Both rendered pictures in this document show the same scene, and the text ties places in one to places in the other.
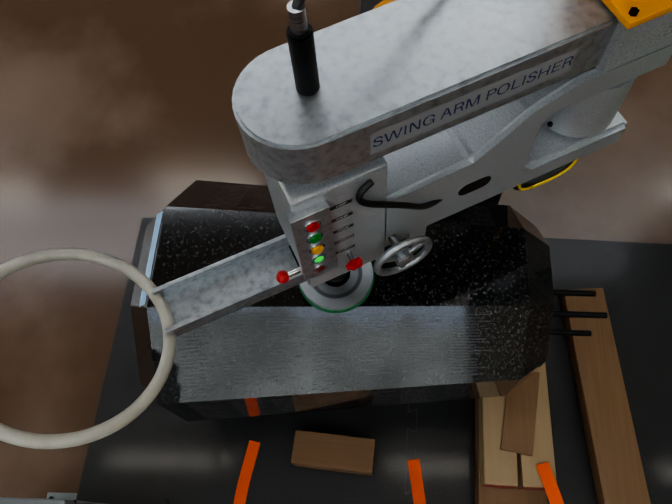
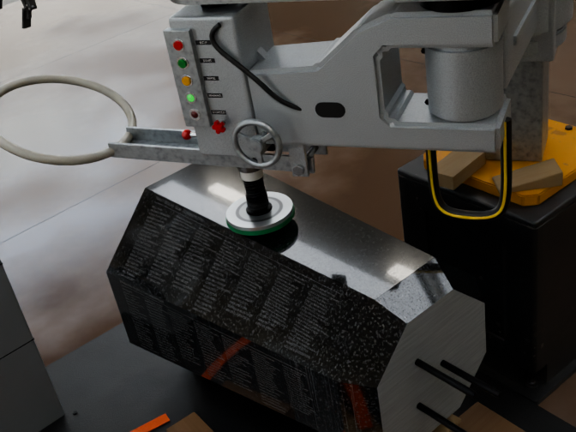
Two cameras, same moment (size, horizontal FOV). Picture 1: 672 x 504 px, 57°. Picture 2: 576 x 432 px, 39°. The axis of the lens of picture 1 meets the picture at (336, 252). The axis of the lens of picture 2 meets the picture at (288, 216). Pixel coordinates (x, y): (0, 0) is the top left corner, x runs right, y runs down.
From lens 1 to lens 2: 181 cm
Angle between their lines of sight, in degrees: 43
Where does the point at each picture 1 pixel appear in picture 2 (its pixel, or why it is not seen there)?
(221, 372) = (152, 262)
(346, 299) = (247, 223)
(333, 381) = (208, 307)
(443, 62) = not seen: outside the picture
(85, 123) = (288, 177)
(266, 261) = not seen: hidden behind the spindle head
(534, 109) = (359, 32)
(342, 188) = (201, 22)
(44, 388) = (93, 304)
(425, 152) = (297, 59)
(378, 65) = not seen: outside the picture
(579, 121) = (435, 93)
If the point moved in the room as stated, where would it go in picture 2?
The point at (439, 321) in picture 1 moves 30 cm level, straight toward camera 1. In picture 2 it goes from (302, 283) to (205, 321)
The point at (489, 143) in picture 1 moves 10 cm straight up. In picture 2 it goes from (331, 57) to (326, 20)
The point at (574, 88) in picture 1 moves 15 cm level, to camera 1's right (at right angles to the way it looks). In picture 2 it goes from (389, 21) to (444, 27)
